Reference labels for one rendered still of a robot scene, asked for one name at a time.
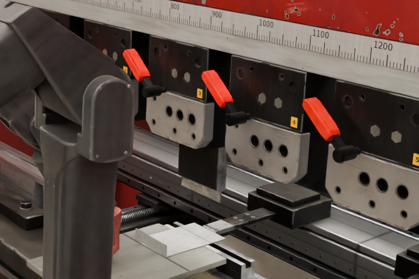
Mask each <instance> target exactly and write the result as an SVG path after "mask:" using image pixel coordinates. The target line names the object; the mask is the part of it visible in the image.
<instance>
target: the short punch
mask: <svg viewBox="0 0 419 279"><path fill-rule="evenodd" d="M227 158H228V154H227V152H226V151H225V146H223V147H219V148H214V149H209V148H207V147H203V148H198V149H193V148H191V147H189V146H186V145H183V144H181V143H179V155H178V175H179V176H182V179H181V185H182V186H184V187H186V188H188V189H191V190H192V191H195V192H197V193H200V194H202V195H204V196H206V197H209V198H210V199H213V200H215V201H218V202H221V191H224V190H225V189H226V170H227Z"/></svg>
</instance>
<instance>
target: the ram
mask: <svg viewBox="0 0 419 279"><path fill-rule="evenodd" d="M8 1H13V2H18V3H21V4H26V5H29V6H34V7H39V8H42V9H47V10H50V11H55V12H59V13H63V14H68V15H71V16H75V17H81V18H84V19H88V20H91V21H97V22H101V23H104V24H110V25H113V26H117V27H122V28H126V29H130V30H133V31H139V32H143V33H146V34H151V35H156V36H159V37H164V38H167V39H172V40H177V41H180V42H185V43H188V44H193V45H198V46H201V47H206V48H209V49H214V50H218V51H222V52H227V53H230V54H235V55H240V56H243V57H248V58H251V59H256V60H260V61H264V62H269V63H272V64H277V65H282V66H285V67H289V68H293V69H298V70H302V71H306V72H310V73H315V74H319V75H323V76H326V77H331V78H336V79H339V80H344V81H348V82H352V83H357V84H361V85H365V86H368V87H373V88H378V89H381V90H386V91H389V92H394V93H399V94H402V95H407V96H410V97H415V98H419V73H415V72H409V71H405V70H400V69H395V68H391V67H385V66H382V65H376V64H371V63H367V62H362V61H358V60H353V59H347V58H343V57H338V56H334V55H329V54H323V53H320V52H314V51H311V50H306V49H300V48H297V47H291V46H288V45H282V44H277V43H273V42H268V41H264V40H259V39H253V38H250V37H244V36H240V35H235V34H230V33H226V32H220V31H215V30H211V29H206V28H202V27H197V26H191V25H188V24H182V23H179V22H173V21H168V20H164V19H159V18H155V17H150V16H144V15H141V14H135V13H132V12H126V11H121V10H117V9H112V8H108V7H103V6H97V5H94V4H88V3H84V2H79V1H74V0H8ZM168 1H174V2H181V3H185V4H192V5H195V6H202V7H208V8H213V9H219V10H223V11H229V12H236V13H240V14H246V15H250V16H257V17H263V18H267V19H274V20H278V21H284V22H291V23H295V24H301V25H305V26H312V27H318V28H322V29H328V30H332V31H339V32H345V33H349V34H356V35H362V36H366V37H373V38H377V39H383V40H390V41H394V42H400V43H404V44H410V45H417V46H419V0H168Z"/></svg>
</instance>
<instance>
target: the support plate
mask: <svg viewBox="0 0 419 279"><path fill-rule="evenodd" d="M139 230H141V231H142V232H144V233H146V234H148V235H152V234H157V233H159V232H163V231H166V230H170V229H169V228H167V227H165V226H163V225H161V224H155V225H151V226H148V227H144V228H141V229H139ZM124 234H126V235H128V236H129V237H131V238H133V239H135V230H133V231H130V232H126V233H124ZM169 259H170V260H173V261H174V262H176V263H177V264H179V265H181V266H183V267H185V268H187V269H188V270H190V271H187V270H185V269H183V268H181V267H179V266H178V265H176V264H174V263H173V262H171V261H169V260H167V259H165V258H164V257H162V256H160V255H159V254H157V253H155V252H153V251H151V250H150V249H148V248H146V247H144V246H142V245H141V244H139V243H137V242H136V241H134V240H132V239H130V238H128V237H127V236H125V235H123V234H120V249H119V251H118V252H116V253H115V254H114V255H112V276H111V279H184V278H186V277H190V276H192V275H196V274H197V273H201V272H204V271H207V270H210V269H212V268H215V267H218V266H221V265H224V264H226V258H224V257H223V256H221V255H219V254H217V253H215V252H213V251H211V250H209V249H207V248H206V247H200V248H196V249H193V250H190V251H187V252H183V253H180V254H178V255H174V256H171V257H170V258H169ZM42 265H43V256H41V257H37V258H33V259H30V260H27V267H29V268H30V269H31V270H33V271H34V272H36V273H37V274H38V275H40V276H41V277H42Z"/></svg>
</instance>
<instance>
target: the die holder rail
mask: <svg viewBox="0 0 419 279"><path fill-rule="evenodd" d="M0 184H1V185H2V186H4V187H6V188H8V189H9V190H11V191H12V192H14V193H16V194H17V195H19V196H21V197H23V198H24V199H27V200H31V201H32V203H33V204H34V205H36V206H37V207H39V208H41V209H42V210H44V178H43V176H42V174H41V173H40V171H39V170H38V168H37V166H36V164H35V163H34V161H33V159H32V157H30V156H28V155H26V154H24V153H23V152H21V151H19V150H17V149H15V148H13V147H11V146H9V145H7V144H6V143H3V142H2V141H0Z"/></svg>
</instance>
